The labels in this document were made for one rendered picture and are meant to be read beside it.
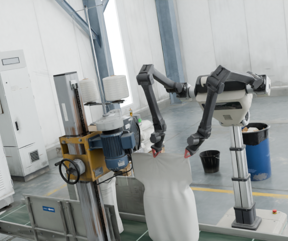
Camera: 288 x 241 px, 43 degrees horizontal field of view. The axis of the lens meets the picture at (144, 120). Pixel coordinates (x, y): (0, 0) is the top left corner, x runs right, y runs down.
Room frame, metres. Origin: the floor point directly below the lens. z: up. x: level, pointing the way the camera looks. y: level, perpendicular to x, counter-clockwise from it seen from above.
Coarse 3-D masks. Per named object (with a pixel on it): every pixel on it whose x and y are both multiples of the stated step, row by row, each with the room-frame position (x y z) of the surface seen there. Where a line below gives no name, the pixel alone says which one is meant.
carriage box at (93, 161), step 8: (96, 128) 2.58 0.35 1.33; (64, 136) 2.50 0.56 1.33; (88, 136) 2.37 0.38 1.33; (64, 144) 2.48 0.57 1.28; (88, 144) 2.36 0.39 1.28; (64, 152) 2.47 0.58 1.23; (88, 152) 2.34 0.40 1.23; (96, 152) 2.41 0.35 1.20; (72, 160) 2.42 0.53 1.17; (88, 160) 2.34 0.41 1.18; (96, 160) 2.40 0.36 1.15; (88, 168) 2.34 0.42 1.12; (96, 168) 2.39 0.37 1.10; (104, 168) 2.45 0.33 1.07; (72, 176) 2.44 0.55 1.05; (80, 176) 2.39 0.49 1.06; (88, 176) 2.35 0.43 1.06
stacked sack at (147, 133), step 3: (153, 126) 6.23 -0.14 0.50; (147, 129) 6.09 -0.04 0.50; (150, 129) 6.05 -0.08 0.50; (153, 129) 6.07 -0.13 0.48; (144, 132) 5.90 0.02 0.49; (147, 132) 5.90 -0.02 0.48; (150, 132) 5.95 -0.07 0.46; (141, 135) 5.81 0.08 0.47; (144, 135) 5.80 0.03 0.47; (147, 135) 5.86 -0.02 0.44; (150, 135) 5.93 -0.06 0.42; (141, 138) 5.78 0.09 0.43; (144, 138) 5.77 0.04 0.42
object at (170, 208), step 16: (144, 160) 2.63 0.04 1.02; (160, 160) 2.55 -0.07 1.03; (176, 160) 2.46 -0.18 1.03; (144, 176) 2.64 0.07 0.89; (160, 176) 2.56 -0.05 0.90; (176, 176) 2.48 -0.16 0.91; (144, 192) 2.58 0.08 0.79; (160, 192) 2.49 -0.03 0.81; (176, 192) 2.43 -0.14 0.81; (192, 192) 2.47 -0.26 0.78; (144, 208) 2.59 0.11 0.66; (160, 208) 2.49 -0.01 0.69; (176, 208) 2.41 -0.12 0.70; (192, 208) 2.42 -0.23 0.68; (160, 224) 2.50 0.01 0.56; (176, 224) 2.43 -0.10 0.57; (192, 224) 2.40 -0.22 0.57; (160, 240) 2.51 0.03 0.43; (176, 240) 2.44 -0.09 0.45; (192, 240) 2.39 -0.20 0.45
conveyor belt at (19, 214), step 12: (24, 204) 3.85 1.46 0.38; (0, 216) 3.62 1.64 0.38; (12, 216) 3.56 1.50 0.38; (24, 216) 3.51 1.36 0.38; (132, 228) 2.87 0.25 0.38; (144, 228) 2.83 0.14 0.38; (132, 240) 2.67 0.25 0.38; (144, 240) 2.63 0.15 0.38; (204, 240) 2.49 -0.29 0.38; (216, 240) 2.46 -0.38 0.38; (228, 240) 2.43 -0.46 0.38; (240, 240) 2.41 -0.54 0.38; (252, 240) 2.38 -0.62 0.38
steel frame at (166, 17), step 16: (64, 0) 7.86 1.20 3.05; (96, 0) 8.46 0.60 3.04; (160, 0) 11.30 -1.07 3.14; (80, 16) 8.14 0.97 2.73; (96, 16) 8.58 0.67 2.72; (160, 16) 11.32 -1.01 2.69; (96, 32) 8.63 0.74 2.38; (160, 32) 11.23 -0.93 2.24; (176, 32) 11.17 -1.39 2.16; (96, 48) 8.68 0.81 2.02; (176, 48) 11.05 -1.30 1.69; (112, 64) 8.60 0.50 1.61; (176, 64) 11.18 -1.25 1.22; (176, 80) 11.22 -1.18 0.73
